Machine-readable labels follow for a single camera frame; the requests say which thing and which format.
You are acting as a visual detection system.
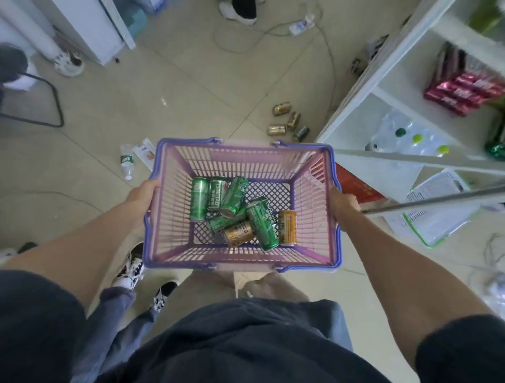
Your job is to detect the person's right hand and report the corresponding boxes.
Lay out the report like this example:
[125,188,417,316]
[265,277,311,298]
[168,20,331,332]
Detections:
[329,187,362,233]

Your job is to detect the person's left hand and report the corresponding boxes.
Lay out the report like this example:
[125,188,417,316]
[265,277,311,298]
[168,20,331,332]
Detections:
[125,179,162,223]

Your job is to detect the pink and purple shopping basket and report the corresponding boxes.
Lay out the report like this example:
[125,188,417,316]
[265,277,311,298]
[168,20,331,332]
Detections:
[143,137,343,273]

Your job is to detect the person's left forearm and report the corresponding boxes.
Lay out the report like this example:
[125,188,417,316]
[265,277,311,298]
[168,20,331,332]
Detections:
[11,202,143,309]

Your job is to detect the person's right forearm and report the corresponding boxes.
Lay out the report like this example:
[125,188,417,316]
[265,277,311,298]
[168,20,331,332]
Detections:
[342,209,494,371]

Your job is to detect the red flat box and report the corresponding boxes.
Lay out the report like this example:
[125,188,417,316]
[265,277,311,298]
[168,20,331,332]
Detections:
[335,163,386,204]

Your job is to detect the white paper packet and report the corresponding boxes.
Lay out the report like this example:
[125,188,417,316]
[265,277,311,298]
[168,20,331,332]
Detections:
[132,138,157,173]

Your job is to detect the clear water bottle green label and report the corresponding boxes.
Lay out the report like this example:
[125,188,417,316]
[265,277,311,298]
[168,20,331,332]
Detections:
[119,144,135,181]

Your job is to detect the person's black white left shoe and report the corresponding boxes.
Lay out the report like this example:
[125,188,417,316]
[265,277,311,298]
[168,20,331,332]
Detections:
[112,242,146,291]

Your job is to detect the person's black white shoe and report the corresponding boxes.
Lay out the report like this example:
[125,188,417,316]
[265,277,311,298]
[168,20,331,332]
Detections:
[112,242,146,291]
[153,280,180,313]

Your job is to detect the pack of clear water bottles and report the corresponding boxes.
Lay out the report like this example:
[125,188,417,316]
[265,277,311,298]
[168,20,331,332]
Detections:
[365,110,451,159]

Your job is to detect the grey metal rod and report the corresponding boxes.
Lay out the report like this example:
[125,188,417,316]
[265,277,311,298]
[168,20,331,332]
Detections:
[362,185,505,216]

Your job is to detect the white printed paper sheets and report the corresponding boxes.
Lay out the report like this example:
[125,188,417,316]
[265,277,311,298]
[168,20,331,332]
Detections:
[382,169,481,248]

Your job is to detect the person's black white right shoe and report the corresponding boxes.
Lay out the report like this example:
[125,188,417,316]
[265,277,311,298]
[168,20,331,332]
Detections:
[153,280,180,313]

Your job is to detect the white shelf unit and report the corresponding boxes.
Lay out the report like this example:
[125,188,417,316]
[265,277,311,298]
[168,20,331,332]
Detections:
[315,0,505,215]

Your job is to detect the person's blue grey trousers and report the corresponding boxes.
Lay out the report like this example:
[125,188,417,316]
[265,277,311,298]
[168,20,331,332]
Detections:
[70,286,354,383]

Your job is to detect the stack of red snack packets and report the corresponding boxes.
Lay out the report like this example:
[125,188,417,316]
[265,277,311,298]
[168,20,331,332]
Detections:
[424,43,505,117]

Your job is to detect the blue plastic container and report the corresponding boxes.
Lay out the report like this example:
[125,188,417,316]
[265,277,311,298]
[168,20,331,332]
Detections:
[114,0,166,39]

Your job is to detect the white cabinet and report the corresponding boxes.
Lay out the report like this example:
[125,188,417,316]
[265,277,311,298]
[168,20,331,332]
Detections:
[50,0,137,66]

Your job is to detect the green glass bottle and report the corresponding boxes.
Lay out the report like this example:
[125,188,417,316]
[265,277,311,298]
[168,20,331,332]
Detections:
[484,114,505,162]

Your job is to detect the white power strip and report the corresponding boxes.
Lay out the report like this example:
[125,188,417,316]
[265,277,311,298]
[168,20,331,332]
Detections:
[289,14,316,36]

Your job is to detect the black metal chair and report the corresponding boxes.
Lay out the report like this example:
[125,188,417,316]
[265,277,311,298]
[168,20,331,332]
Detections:
[0,43,65,128]

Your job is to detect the person's dark shirt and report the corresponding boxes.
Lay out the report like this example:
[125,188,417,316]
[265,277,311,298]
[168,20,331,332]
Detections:
[0,270,505,383]

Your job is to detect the green packet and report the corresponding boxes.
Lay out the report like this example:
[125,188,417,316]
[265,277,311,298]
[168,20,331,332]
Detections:
[469,0,505,37]

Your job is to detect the grey power cable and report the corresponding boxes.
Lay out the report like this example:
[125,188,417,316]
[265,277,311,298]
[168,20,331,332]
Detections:
[213,4,338,115]

